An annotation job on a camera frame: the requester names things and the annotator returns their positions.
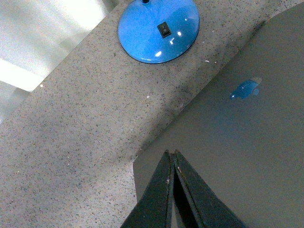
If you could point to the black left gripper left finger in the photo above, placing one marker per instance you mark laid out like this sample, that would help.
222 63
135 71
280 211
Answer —
154 207

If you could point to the grey laptop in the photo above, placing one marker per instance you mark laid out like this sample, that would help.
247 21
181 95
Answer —
244 132

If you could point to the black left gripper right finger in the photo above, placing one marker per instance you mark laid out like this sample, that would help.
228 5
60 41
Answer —
210 211

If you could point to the blue desk lamp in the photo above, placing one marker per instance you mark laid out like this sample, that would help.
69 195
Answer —
158 31

